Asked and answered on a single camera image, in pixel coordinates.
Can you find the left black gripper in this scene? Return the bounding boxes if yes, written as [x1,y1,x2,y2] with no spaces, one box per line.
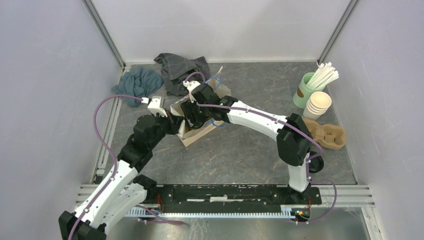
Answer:
[148,108,185,150]

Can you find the printed paper takeout bag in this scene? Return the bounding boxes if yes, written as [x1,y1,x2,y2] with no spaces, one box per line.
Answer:
[170,66,231,147]

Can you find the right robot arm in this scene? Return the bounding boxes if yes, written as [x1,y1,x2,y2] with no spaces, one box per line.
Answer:
[183,80,319,204]

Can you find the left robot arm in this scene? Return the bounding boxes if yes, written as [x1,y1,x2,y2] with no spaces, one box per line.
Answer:
[58,111,183,240]

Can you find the dark grey cloth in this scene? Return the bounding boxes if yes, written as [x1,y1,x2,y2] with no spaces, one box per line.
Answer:
[154,53,211,96]

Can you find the teal crumpled cloth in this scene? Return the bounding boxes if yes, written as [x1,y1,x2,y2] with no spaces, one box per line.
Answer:
[111,66,164,98]

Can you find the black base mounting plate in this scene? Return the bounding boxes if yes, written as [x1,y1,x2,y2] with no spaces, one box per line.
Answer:
[142,184,322,214]

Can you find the green straw holder cup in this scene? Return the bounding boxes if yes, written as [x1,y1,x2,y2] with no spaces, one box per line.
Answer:
[293,72,320,109]

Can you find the stack of paper cups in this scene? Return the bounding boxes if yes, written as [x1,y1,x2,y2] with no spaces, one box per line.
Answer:
[302,91,332,121]

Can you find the white wrapped straws bundle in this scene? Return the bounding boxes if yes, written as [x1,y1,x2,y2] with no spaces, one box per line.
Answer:
[306,62,340,90]

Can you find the black plastic lid on table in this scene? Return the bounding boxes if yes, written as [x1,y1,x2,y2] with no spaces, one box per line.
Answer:
[308,155,325,174]

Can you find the brown cardboard cup carrier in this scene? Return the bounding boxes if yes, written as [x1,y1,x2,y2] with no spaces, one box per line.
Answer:
[303,118,347,150]

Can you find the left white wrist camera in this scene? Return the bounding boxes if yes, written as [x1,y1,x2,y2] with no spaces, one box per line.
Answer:
[140,96,168,118]

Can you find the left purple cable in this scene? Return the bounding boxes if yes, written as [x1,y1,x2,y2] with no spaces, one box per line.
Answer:
[67,94,144,240]

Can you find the purple cable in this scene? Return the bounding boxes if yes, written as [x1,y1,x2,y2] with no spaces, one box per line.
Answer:
[184,71,338,223]
[67,94,144,240]

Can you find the aluminium cable rail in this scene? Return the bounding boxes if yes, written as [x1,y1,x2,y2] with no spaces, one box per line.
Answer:
[86,205,312,220]

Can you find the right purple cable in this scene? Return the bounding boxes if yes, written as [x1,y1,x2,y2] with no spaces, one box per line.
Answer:
[184,71,338,223]

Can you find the left corner metal post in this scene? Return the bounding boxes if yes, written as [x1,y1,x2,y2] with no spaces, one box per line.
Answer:
[82,0,126,69]

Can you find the corner metal post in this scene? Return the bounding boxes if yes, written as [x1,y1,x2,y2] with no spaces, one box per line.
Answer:
[82,0,126,69]
[316,0,360,64]

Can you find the right corner metal post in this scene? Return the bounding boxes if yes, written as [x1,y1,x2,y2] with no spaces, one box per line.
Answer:
[316,0,360,64]

